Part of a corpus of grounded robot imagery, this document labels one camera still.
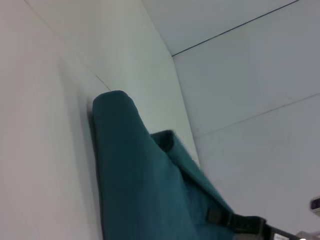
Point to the teal blue t-shirt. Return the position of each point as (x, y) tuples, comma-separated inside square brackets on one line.
[(140, 175)]

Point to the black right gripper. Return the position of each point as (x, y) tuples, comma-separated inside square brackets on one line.
[(280, 233)]

